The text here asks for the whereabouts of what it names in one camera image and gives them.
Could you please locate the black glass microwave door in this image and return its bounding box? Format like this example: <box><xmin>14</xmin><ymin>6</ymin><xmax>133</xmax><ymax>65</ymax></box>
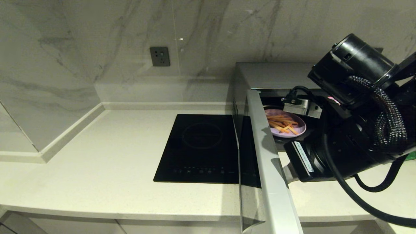
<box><xmin>238</xmin><ymin>89</ymin><xmax>303</xmax><ymax>234</ymax></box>

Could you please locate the black induction cooktop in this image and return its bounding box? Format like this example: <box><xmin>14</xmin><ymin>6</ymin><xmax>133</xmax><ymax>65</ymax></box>
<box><xmin>153</xmin><ymin>114</ymin><xmax>240</xmax><ymax>184</ymax></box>

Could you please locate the beige cabinet door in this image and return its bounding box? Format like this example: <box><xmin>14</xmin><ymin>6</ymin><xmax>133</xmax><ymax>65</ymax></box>
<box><xmin>29</xmin><ymin>217</ymin><xmax>127</xmax><ymax>234</ymax></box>
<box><xmin>116</xmin><ymin>219</ymin><xmax>242</xmax><ymax>234</ymax></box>
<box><xmin>301</xmin><ymin>221</ymin><xmax>395</xmax><ymax>234</ymax></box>

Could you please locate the grey wall socket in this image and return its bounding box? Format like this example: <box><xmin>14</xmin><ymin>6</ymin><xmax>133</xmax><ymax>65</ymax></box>
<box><xmin>149</xmin><ymin>47</ymin><xmax>170</xmax><ymax>67</ymax></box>

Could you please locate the purple plate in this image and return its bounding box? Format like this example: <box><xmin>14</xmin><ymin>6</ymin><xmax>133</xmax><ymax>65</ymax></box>
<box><xmin>264</xmin><ymin>109</ymin><xmax>306</xmax><ymax>138</ymax></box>

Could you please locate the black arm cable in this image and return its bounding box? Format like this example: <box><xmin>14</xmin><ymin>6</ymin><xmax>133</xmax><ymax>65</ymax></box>
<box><xmin>323</xmin><ymin>120</ymin><xmax>416</xmax><ymax>228</ymax></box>

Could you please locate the beige cabinet corner panel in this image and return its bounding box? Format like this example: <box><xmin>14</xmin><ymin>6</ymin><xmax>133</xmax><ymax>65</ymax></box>
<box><xmin>0</xmin><ymin>211</ymin><xmax>49</xmax><ymax>234</ymax></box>

